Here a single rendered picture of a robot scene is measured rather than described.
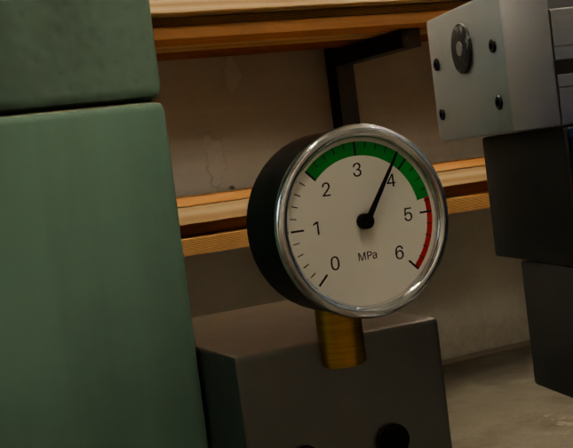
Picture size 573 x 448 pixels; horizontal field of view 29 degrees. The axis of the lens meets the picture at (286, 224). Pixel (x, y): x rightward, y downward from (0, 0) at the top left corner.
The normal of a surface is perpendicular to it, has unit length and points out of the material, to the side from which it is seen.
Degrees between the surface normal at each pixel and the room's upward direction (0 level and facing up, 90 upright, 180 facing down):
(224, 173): 90
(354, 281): 90
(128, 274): 90
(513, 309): 90
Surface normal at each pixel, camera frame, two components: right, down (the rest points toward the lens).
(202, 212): 0.45, -0.02
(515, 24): 0.21, 0.03
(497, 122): -0.97, 0.13
